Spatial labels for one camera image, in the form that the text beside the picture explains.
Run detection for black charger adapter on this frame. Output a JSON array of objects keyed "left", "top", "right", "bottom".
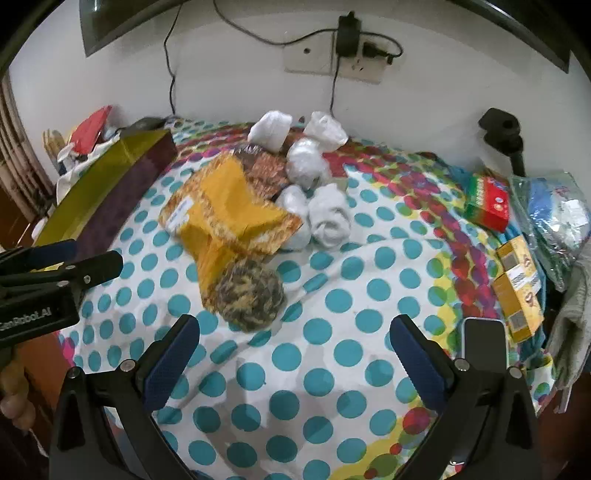
[{"left": 335, "top": 13, "right": 362, "bottom": 59}]

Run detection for small plastic-wrapped white sock roll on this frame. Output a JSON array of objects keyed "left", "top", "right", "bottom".
[{"left": 276, "top": 185, "right": 315, "bottom": 252}]

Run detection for red and green carton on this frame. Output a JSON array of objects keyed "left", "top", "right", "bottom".
[{"left": 464, "top": 172, "right": 511, "bottom": 232}]

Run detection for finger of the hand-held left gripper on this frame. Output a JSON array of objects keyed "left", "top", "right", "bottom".
[
  {"left": 0, "top": 250, "right": 124, "bottom": 301},
  {"left": 0, "top": 239, "right": 78, "bottom": 274}
]

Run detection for red plastic bag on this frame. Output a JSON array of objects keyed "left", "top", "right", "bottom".
[{"left": 71, "top": 105, "right": 114, "bottom": 155}]

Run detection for white ribbed sock roll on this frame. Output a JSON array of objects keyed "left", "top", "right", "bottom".
[{"left": 307, "top": 183, "right": 352, "bottom": 251}]

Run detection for thin black cable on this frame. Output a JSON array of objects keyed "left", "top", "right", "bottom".
[{"left": 163, "top": 0, "right": 342, "bottom": 118}]

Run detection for black clamp stand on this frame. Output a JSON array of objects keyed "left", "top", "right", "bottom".
[{"left": 477, "top": 107, "right": 528, "bottom": 177}]

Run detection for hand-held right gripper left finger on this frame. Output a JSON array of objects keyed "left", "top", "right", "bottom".
[{"left": 48, "top": 314, "right": 201, "bottom": 480}]

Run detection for black power plug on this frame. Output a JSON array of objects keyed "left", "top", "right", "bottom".
[{"left": 360, "top": 41, "right": 403, "bottom": 66}]

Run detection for clear bag with blue items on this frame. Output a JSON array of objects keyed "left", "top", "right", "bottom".
[{"left": 509, "top": 172, "right": 591, "bottom": 292}]

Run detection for polka dot blanket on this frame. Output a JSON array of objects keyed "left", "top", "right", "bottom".
[{"left": 58, "top": 116, "right": 555, "bottom": 480}]

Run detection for small yellow foil packet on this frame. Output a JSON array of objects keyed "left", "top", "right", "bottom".
[{"left": 193, "top": 231, "right": 278, "bottom": 315}]

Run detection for wooden slatted panel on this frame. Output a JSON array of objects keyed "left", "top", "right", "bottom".
[{"left": 0, "top": 76, "right": 54, "bottom": 222}]

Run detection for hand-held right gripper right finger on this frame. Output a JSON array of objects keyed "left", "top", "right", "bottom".
[{"left": 390, "top": 315, "right": 541, "bottom": 480}]

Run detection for dark grey pouch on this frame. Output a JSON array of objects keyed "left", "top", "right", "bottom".
[{"left": 128, "top": 116, "right": 168, "bottom": 134}]

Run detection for yellow and black yarn ball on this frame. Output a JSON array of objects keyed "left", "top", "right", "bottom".
[{"left": 213, "top": 257, "right": 287, "bottom": 332}]

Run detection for black charger cable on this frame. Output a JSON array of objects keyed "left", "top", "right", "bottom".
[{"left": 329, "top": 56, "right": 342, "bottom": 121}]

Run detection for grey cloth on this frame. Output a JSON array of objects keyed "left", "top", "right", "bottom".
[{"left": 546, "top": 258, "right": 591, "bottom": 398}]

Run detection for brown patterned snack packet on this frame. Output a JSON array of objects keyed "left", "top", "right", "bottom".
[{"left": 235, "top": 144, "right": 289, "bottom": 201}]

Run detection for person's left hand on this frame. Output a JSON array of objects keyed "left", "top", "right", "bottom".
[{"left": 0, "top": 357, "right": 37, "bottom": 431}]

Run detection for black smartphone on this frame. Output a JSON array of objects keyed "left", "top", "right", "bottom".
[{"left": 462, "top": 316, "right": 507, "bottom": 371}]

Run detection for white folded sock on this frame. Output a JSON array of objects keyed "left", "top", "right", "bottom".
[{"left": 302, "top": 111, "right": 349, "bottom": 152}]

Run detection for large yellow foil packet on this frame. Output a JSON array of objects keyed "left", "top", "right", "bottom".
[{"left": 158, "top": 151, "right": 304, "bottom": 256}]

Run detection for dark picture frame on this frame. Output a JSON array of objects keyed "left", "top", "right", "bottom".
[{"left": 78, "top": 0, "right": 190, "bottom": 58}]

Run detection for yellow carton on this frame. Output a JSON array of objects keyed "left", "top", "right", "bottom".
[
  {"left": 491, "top": 271, "right": 546, "bottom": 343},
  {"left": 496, "top": 234, "right": 540, "bottom": 278}
]

